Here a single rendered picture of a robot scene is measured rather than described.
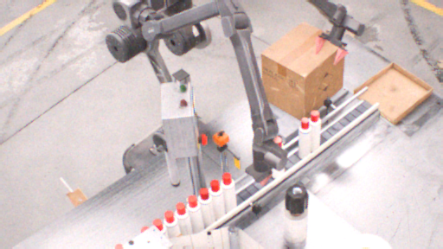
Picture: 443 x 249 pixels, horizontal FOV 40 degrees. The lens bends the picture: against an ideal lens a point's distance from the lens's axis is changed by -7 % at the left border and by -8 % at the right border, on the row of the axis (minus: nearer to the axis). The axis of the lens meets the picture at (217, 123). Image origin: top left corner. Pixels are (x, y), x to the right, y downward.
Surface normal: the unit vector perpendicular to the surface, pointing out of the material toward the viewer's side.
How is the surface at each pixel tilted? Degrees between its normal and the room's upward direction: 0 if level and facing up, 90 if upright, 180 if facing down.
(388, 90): 0
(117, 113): 0
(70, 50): 0
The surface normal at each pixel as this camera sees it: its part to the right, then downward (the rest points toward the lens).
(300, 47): -0.08, -0.70
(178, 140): 0.07, 0.71
